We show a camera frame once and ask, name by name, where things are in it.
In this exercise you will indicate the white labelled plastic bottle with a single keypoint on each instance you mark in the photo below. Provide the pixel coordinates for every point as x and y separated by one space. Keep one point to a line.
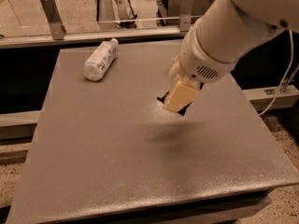
101 59

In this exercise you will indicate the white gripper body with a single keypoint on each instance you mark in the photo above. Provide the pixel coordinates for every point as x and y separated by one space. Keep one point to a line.
195 62

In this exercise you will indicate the right grey metal bracket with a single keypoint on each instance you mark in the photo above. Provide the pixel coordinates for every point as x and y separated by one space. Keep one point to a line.
185 15

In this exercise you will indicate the black rxbar chocolate wrapper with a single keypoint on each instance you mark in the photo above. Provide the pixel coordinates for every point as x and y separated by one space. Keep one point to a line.
178 101

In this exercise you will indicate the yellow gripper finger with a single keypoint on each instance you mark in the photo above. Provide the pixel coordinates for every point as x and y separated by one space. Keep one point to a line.
175 73
181 85

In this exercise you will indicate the left grey metal bracket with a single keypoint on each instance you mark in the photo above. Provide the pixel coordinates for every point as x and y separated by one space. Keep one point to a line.
53 18

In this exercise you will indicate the grey metal rail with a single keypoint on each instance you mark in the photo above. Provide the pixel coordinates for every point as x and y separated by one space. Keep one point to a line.
83 38

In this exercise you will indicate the grey metal bracket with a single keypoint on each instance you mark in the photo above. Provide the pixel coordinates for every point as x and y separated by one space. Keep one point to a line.
53 18
185 15

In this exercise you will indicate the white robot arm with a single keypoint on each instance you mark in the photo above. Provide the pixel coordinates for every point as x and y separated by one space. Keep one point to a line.
215 43

